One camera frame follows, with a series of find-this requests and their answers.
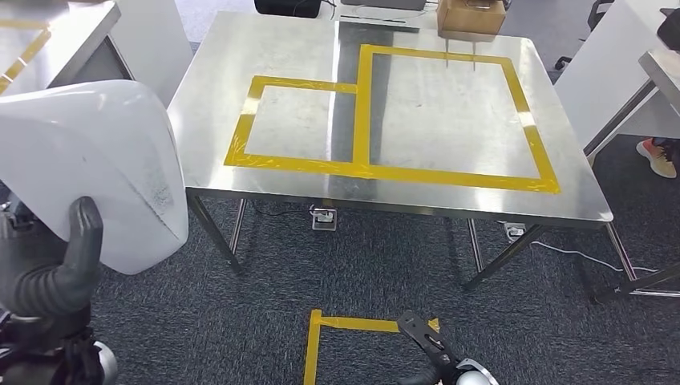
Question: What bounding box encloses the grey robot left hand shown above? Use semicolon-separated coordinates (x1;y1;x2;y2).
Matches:
0;197;104;310

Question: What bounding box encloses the white curved plastic part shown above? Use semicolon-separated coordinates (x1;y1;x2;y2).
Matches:
0;79;189;276

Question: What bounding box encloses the stainless steel workbench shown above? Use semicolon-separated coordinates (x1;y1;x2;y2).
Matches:
167;10;638;292

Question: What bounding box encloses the yellow tape strip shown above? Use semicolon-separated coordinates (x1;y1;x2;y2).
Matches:
0;20;53;95

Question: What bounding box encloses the steel side table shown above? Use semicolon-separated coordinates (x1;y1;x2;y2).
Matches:
0;0;134;97

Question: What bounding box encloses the white partition panel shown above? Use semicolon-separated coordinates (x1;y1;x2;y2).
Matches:
108;0;195;107

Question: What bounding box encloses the grey floor socket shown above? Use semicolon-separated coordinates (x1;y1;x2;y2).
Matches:
311;208;338;232

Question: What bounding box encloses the black carry case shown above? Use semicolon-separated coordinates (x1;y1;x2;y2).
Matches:
253;0;323;19

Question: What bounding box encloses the white desk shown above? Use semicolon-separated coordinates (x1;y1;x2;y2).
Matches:
318;0;442;34

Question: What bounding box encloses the brown cardboard box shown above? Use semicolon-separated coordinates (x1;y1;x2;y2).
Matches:
436;0;507;43

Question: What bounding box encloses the white table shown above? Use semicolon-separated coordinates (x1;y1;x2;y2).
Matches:
552;0;680;160

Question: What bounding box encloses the black office chair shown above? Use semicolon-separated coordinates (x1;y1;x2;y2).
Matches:
555;0;612;70

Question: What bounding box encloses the person's foot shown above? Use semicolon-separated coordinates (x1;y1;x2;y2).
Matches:
635;136;680;179

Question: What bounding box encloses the grey table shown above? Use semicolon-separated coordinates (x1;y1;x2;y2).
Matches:
637;50;680;116

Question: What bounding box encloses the black floor cable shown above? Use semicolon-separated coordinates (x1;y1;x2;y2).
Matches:
249;199;320;219

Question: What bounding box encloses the small yellow tape frame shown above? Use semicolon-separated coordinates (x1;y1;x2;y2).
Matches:
223;75;367;180

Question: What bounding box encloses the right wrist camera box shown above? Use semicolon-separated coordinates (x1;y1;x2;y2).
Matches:
396;310;459;373

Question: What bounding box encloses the large yellow tape frame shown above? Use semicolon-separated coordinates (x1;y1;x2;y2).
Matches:
352;43;562;195

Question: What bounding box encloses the white floor cable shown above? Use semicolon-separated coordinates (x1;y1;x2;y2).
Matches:
531;240;660;274

